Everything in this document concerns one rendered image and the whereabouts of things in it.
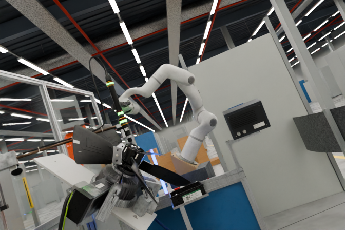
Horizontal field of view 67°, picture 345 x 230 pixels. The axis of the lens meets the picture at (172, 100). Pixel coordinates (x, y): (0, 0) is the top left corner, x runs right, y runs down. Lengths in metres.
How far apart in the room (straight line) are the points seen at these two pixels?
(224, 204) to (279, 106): 1.75
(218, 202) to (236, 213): 0.13
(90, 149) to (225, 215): 1.05
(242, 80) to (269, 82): 0.32
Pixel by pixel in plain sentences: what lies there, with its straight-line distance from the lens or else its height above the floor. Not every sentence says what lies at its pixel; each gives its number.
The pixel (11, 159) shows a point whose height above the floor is 1.39.
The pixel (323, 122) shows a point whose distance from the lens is 2.86.
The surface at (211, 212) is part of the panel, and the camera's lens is 1.95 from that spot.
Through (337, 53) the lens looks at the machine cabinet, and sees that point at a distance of 12.36.
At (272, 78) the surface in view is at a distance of 3.39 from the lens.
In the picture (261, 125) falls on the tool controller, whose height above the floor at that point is 1.07.
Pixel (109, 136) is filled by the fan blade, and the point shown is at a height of 1.35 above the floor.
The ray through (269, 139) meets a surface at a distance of 3.34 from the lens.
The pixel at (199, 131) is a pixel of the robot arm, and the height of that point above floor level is 1.18.
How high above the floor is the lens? 1.18
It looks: 9 degrees up
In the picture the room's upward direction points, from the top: 21 degrees counter-clockwise
